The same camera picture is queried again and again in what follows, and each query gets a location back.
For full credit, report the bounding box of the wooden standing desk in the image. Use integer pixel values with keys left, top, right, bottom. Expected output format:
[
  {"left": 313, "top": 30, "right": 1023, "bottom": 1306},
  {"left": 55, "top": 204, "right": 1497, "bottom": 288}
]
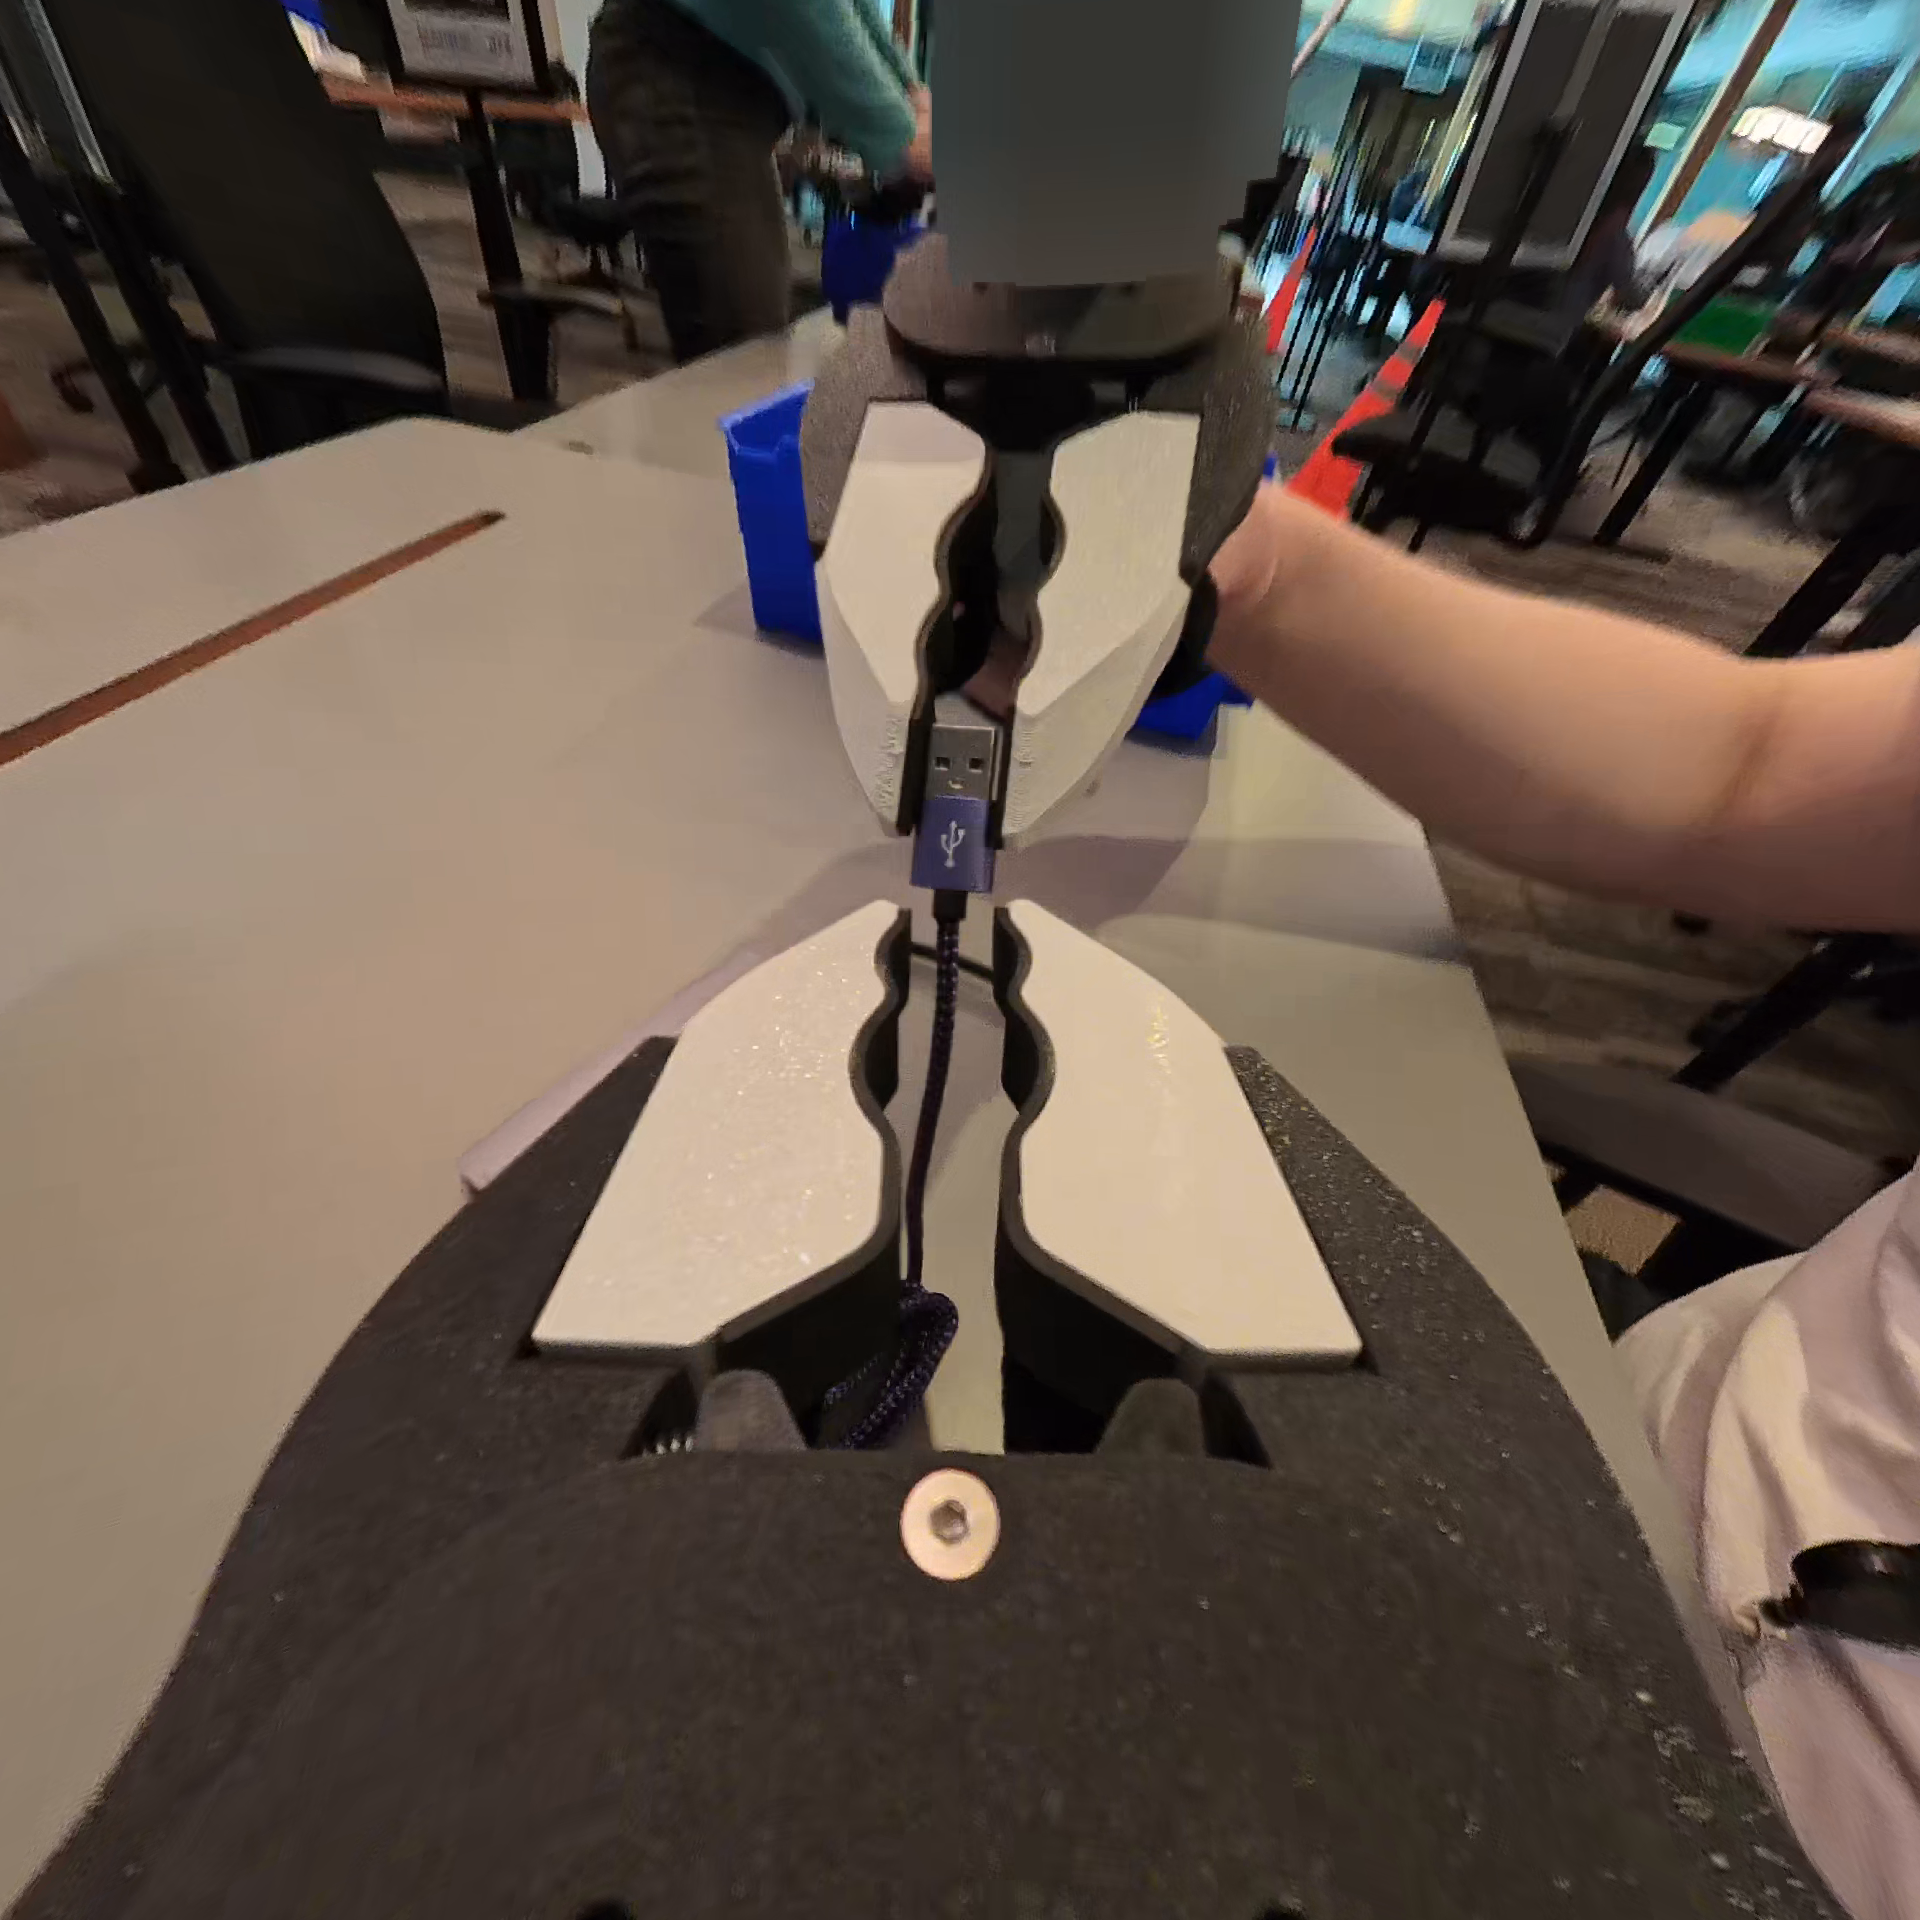
[{"left": 323, "top": 71, "right": 595, "bottom": 406}]

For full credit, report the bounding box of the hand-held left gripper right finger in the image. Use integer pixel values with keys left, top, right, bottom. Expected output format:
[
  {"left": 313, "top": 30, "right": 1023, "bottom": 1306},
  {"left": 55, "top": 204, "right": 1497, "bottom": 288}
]
[{"left": 994, "top": 903, "right": 1364, "bottom": 1366}]

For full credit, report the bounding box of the person's right forearm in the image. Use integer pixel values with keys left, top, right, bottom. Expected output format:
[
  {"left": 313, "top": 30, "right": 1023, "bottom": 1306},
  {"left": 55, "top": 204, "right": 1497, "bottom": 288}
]
[{"left": 1206, "top": 479, "right": 1920, "bottom": 940}]

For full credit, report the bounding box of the display board on stand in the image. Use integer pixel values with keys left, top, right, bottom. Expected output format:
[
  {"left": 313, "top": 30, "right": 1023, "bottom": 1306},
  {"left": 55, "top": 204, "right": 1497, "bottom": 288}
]
[{"left": 1358, "top": 0, "right": 1711, "bottom": 549}]

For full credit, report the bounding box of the green box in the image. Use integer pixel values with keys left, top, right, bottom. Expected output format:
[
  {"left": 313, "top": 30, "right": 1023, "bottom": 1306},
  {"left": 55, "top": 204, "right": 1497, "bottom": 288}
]
[{"left": 1663, "top": 292, "right": 1788, "bottom": 354}]

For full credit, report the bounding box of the orange traffic cone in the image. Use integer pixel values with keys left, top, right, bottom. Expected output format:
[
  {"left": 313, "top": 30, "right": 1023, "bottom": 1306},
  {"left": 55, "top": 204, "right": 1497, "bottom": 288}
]
[{"left": 1260, "top": 223, "right": 1322, "bottom": 354}]

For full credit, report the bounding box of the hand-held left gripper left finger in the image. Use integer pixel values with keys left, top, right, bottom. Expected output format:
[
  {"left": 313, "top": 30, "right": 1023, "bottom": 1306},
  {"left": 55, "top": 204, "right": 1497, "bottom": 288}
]
[{"left": 533, "top": 901, "right": 909, "bottom": 1360}]

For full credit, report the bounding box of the blue plastic bin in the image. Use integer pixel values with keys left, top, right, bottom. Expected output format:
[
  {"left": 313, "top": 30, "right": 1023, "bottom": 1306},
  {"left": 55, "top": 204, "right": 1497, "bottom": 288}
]
[{"left": 719, "top": 382, "right": 1255, "bottom": 748}]

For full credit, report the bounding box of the framed sign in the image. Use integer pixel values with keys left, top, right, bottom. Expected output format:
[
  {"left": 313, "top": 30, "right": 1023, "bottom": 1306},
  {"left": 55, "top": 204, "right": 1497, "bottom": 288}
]
[{"left": 381, "top": 0, "right": 564, "bottom": 90}]

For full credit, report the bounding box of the purple braided usb cable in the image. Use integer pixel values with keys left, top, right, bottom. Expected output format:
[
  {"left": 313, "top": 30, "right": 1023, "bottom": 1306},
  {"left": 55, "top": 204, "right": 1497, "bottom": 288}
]
[{"left": 822, "top": 719, "right": 1004, "bottom": 1454}]

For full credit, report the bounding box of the small blue bin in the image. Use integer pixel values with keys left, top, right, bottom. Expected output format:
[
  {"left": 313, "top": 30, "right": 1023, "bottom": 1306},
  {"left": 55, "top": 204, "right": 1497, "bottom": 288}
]
[{"left": 822, "top": 207, "right": 929, "bottom": 324}]

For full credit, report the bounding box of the person in white shirt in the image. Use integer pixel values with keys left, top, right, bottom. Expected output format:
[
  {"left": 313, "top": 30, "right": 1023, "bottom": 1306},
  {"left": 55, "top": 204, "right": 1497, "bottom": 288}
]
[{"left": 1611, "top": 1154, "right": 1920, "bottom": 1920}]

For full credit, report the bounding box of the black office chair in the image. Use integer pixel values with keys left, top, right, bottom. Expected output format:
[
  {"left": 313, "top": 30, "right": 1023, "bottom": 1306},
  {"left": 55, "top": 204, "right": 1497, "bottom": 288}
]
[{"left": 0, "top": 0, "right": 453, "bottom": 496}]

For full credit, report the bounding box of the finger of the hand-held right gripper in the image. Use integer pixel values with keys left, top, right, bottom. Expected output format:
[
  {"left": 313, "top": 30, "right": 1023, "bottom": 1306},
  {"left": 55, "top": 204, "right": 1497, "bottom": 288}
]
[
  {"left": 817, "top": 401, "right": 993, "bottom": 848},
  {"left": 997, "top": 412, "right": 1202, "bottom": 848}
]

